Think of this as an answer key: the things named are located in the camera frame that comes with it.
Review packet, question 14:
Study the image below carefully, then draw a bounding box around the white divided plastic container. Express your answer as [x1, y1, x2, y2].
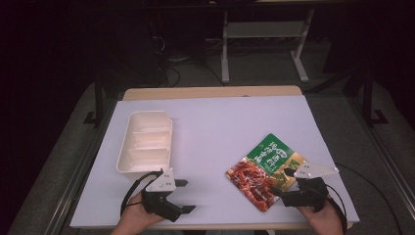
[115, 110, 174, 181]

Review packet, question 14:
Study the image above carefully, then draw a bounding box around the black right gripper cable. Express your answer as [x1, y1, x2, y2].
[325, 183, 348, 233]

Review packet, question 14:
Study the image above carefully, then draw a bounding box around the green and red snack packet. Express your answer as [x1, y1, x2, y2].
[224, 132, 307, 213]

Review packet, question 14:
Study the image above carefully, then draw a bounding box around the person's right hand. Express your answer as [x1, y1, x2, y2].
[296, 201, 345, 235]

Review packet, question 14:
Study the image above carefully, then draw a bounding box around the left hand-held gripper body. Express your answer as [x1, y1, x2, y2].
[141, 167, 184, 223]

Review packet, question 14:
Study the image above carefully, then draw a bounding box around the white metal desk frame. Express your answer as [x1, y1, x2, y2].
[220, 9, 316, 85]

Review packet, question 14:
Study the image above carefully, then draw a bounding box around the white table mat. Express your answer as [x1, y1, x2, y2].
[69, 95, 360, 229]

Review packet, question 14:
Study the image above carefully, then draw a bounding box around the person's left hand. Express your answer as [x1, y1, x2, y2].
[110, 192, 164, 235]

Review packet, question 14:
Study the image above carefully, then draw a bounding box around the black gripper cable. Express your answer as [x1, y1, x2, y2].
[119, 169, 164, 217]
[325, 183, 348, 233]

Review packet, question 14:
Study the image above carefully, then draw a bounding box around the tangle of floor cables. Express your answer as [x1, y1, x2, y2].
[151, 34, 226, 88]

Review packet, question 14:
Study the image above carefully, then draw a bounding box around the black metal stand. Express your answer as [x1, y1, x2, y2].
[82, 76, 106, 128]
[344, 67, 390, 127]

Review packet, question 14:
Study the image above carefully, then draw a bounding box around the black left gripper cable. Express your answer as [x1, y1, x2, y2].
[119, 169, 164, 217]

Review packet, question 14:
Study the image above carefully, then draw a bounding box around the black floor cable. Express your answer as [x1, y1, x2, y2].
[335, 162, 403, 235]

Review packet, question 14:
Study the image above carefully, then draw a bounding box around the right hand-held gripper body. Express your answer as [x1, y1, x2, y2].
[280, 161, 340, 212]

